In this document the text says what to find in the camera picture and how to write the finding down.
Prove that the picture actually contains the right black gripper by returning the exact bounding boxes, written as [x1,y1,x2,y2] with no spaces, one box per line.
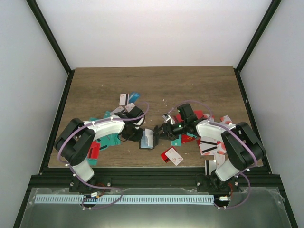
[153,121,188,141]

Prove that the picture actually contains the black leather card holder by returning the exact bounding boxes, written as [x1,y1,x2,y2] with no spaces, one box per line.
[139,126,159,150]

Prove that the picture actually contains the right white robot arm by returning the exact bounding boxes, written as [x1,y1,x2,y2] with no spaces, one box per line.
[154,101,266,191]

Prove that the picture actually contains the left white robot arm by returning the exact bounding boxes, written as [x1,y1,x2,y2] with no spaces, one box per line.
[54,107,147,192]

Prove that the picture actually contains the red VIP card gold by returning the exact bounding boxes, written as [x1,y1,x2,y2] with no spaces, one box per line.
[181,134,197,144]

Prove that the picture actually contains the teal VIP card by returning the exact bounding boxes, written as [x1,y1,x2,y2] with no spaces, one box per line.
[96,133,121,151]

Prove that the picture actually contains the white floral card on red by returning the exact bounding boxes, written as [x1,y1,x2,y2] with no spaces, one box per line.
[165,147,183,166]

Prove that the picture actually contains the red card front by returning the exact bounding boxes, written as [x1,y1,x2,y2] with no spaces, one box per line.
[160,152,170,163]

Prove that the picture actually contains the blue card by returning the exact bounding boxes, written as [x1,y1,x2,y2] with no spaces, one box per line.
[128,92,140,103]

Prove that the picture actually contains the white card magnetic stripe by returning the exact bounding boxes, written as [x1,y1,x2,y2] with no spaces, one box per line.
[119,94,129,105]

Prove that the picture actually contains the white striped card front right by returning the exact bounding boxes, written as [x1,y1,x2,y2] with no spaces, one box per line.
[197,137,217,156]

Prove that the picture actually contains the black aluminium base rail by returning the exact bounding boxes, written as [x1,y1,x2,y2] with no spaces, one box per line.
[29,167,283,188]

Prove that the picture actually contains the light blue slotted rail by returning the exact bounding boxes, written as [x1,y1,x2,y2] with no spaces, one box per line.
[35,194,214,205]

